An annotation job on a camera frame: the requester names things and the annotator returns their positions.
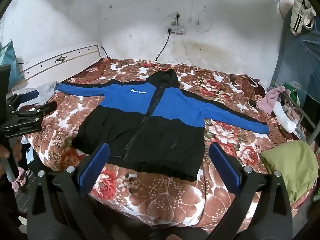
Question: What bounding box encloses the white wooden headboard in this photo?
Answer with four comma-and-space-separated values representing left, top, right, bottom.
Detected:
7, 42, 103, 96

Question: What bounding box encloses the teal bag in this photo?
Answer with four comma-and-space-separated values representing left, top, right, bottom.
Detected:
1, 40, 22, 89

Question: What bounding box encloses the pink cloth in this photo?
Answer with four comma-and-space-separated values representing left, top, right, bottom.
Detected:
256, 86, 286, 115

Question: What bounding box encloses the black power cable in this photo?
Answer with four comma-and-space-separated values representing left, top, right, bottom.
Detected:
154, 29, 173, 62

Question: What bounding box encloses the white sock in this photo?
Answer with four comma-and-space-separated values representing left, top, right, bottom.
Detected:
273, 101, 296, 133

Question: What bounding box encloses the white wall power strip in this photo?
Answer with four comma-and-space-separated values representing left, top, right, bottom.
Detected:
168, 25, 186, 35

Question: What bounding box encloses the hanging beige striped jacket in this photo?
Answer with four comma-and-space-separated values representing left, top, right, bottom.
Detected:
290, 0, 317, 36

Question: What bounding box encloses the grey cloth on bed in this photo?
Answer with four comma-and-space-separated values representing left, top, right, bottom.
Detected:
21, 81, 57, 106

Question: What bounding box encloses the person's left hand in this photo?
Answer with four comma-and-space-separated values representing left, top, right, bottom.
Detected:
1, 142, 27, 193

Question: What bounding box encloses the blue and black hooded jacket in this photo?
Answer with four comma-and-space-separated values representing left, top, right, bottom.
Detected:
56, 69, 269, 182

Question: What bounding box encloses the olive green folded cloth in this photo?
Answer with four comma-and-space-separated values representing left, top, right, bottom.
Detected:
260, 140, 318, 204

